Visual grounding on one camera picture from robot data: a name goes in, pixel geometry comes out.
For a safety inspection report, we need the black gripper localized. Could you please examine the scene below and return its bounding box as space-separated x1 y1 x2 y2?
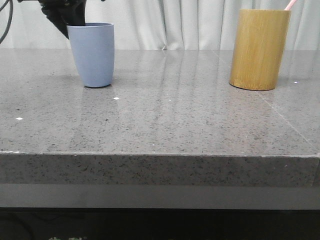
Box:
17 0 106 40

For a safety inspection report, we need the blue plastic cup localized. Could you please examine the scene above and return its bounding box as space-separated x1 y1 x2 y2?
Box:
67 22 115 88

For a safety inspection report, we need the pink chopstick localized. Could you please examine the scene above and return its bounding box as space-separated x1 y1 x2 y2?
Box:
284 0 297 11

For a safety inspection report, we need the grey pleated curtain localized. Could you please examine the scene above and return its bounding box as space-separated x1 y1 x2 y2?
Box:
0 0 320 51

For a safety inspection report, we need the bamboo cylindrical holder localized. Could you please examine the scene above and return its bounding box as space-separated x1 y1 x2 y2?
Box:
229 9 291 91

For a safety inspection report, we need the black cable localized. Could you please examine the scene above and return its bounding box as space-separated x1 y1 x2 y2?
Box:
0 0 15 44

